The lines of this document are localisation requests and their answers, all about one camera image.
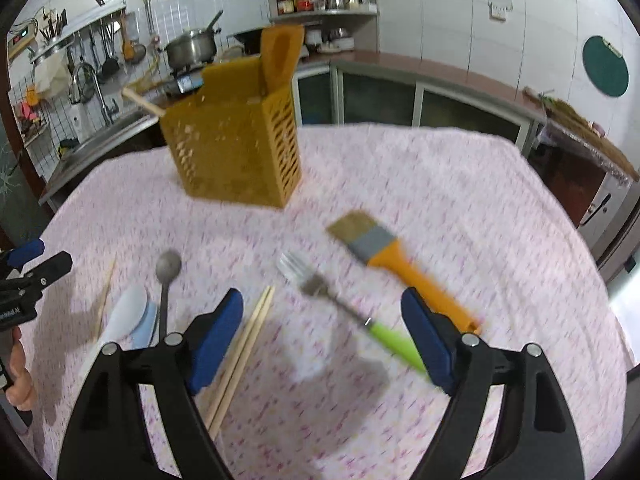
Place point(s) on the steel wall pipe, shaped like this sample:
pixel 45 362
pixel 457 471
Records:
pixel 146 0

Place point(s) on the pink floral tablecloth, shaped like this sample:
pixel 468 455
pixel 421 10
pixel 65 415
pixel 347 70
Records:
pixel 400 185

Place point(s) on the person's left hand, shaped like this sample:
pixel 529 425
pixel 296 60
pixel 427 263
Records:
pixel 22 390

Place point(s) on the black wok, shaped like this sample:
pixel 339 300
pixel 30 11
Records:
pixel 247 37

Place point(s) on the steel sink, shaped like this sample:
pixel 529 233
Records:
pixel 110 130

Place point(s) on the vegetable bundle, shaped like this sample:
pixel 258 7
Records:
pixel 565 112

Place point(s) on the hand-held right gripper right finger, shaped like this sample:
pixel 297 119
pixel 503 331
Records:
pixel 430 345

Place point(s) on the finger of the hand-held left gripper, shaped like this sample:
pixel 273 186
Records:
pixel 50 267
pixel 27 251

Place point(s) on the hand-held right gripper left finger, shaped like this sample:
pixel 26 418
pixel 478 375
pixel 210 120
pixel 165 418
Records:
pixel 220 340

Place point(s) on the round green cutting board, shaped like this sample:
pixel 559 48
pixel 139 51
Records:
pixel 605 67

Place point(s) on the white wall socket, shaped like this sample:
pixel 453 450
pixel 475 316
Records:
pixel 500 7

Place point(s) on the red sauce jar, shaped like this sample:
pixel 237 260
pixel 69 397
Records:
pixel 303 2

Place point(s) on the steel cooking pot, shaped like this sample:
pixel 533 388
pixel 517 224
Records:
pixel 192 50

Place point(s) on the white corner shelf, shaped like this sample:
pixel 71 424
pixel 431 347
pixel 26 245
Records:
pixel 325 12

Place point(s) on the white wall utensil rack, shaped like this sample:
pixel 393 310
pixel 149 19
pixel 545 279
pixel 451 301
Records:
pixel 95 16

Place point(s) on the white plastic spoon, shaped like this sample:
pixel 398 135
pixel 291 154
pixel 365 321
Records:
pixel 125 310

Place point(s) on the light blue plastic spoon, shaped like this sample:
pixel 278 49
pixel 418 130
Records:
pixel 147 322

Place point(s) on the black hanging spatula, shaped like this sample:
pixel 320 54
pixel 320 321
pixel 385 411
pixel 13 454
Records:
pixel 109 67

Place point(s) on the chopstick in holder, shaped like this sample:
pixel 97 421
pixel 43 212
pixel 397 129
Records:
pixel 142 102

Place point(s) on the ladle in pot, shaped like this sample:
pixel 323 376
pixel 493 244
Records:
pixel 214 20

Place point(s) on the steel kitchen faucet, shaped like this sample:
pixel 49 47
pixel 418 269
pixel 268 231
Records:
pixel 97 95

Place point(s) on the yellow plastic utensil holder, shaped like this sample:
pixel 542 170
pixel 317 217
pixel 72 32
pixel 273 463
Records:
pixel 225 150

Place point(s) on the grey metal spoon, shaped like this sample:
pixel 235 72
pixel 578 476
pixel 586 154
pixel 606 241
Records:
pixel 168 265

